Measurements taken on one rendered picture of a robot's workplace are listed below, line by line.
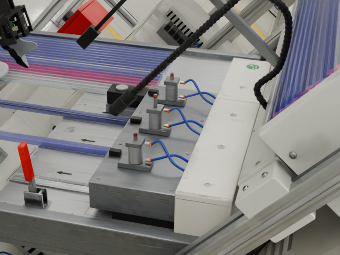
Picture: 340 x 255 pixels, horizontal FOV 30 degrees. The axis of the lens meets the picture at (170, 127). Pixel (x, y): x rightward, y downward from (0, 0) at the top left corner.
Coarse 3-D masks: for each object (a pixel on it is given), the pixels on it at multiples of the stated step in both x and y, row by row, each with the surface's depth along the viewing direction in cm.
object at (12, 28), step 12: (0, 0) 112; (12, 0) 113; (0, 12) 113; (12, 12) 113; (24, 12) 117; (0, 24) 112; (12, 24) 114; (24, 24) 117; (0, 36) 114; (12, 36) 113; (24, 36) 117
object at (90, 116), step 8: (0, 104) 124; (8, 104) 123; (16, 104) 123; (24, 104) 123; (32, 104) 123; (40, 112) 122; (48, 112) 122; (56, 112) 121; (64, 112) 121; (72, 112) 121; (80, 112) 121; (88, 112) 121; (96, 120) 120; (104, 120) 119; (112, 120) 119; (120, 120) 119; (128, 120) 118
